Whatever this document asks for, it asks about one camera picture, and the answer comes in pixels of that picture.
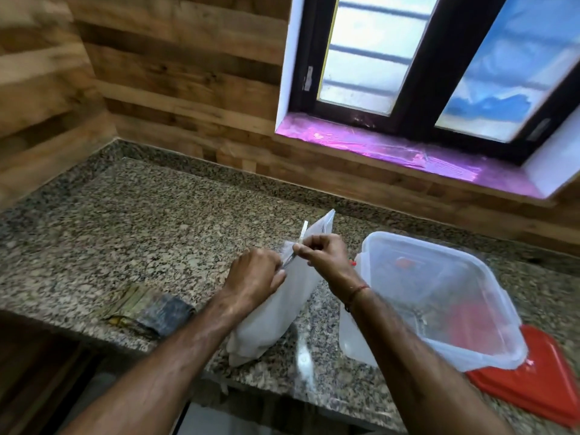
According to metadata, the red thread wristband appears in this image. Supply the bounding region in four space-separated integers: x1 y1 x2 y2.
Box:
343 285 370 313

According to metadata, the person's left hand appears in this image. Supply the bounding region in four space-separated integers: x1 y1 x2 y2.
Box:
223 247 287 307

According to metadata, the red container lid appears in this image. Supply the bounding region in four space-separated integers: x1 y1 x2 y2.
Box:
466 324 580 428

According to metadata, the white plastic bag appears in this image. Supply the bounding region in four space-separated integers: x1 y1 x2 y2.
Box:
226 209 336 368

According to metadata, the clear plastic container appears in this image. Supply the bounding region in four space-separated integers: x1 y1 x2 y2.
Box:
339 231 529 373

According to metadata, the person's right forearm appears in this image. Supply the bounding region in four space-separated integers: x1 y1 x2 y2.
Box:
344 285 517 435

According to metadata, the person's left forearm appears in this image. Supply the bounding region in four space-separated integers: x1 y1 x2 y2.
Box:
58 289 264 435

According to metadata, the folded dark cloth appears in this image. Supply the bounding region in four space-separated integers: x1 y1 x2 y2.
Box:
97 285 196 339

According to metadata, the purple film window sill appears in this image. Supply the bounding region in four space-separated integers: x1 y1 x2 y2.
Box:
275 112 546 200

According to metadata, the dark framed window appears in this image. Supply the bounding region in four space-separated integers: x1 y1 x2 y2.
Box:
288 0 580 166

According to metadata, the person's right hand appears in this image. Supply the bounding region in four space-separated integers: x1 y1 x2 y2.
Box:
293 234 363 298

